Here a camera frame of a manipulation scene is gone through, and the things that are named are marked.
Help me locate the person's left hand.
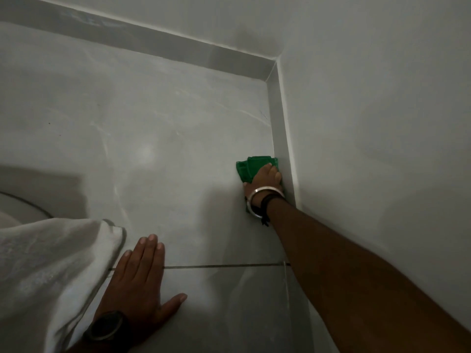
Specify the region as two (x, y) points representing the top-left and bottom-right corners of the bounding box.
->
(94, 234), (188, 329)

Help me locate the person's right hand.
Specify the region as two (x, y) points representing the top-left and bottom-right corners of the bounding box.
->
(242, 163), (284, 208)

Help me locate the green cloth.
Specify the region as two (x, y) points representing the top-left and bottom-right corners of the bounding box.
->
(235, 155), (280, 214)

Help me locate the person's right forearm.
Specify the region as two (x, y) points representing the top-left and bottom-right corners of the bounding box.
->
(265, 197), (471, 353)

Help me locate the black wrist band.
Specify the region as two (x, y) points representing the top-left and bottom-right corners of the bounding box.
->
(260, 193), (285, 227)

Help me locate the black wristwatch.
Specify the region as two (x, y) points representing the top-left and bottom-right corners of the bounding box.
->
(82, 310), (132, 343)

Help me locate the white towel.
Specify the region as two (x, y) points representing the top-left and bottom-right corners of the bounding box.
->
(0, 211), (126, 353)

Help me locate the silver bracelet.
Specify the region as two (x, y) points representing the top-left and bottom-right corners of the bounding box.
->
(245, 186), (286, 219)

